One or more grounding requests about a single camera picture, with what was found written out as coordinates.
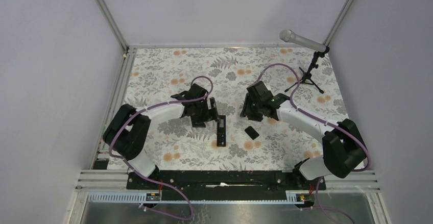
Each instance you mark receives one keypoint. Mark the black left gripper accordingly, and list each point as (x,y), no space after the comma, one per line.
(209,114)

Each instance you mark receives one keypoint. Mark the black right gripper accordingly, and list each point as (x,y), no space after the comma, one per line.
(246,110)

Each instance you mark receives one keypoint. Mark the black remote control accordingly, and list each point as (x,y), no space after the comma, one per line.
(221,131)

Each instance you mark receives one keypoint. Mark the black remote battery cover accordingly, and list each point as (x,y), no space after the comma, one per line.
(251,132)

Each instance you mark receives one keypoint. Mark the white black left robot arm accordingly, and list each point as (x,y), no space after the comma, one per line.
(127,132)

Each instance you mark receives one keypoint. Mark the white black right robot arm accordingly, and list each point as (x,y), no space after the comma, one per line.
(342,144)

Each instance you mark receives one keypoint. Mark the floral patterned table mat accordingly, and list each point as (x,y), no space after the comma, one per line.
(157,74)

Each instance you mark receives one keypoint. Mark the black microphone tripod stand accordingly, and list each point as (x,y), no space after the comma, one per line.
(306,75)

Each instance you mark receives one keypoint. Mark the grey microphone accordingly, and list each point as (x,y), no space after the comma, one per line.
(290,36)

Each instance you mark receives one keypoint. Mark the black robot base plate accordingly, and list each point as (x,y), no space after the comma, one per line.
(239,183)

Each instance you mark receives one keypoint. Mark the white slotted cable duct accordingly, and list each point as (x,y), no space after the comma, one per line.
(166,197)

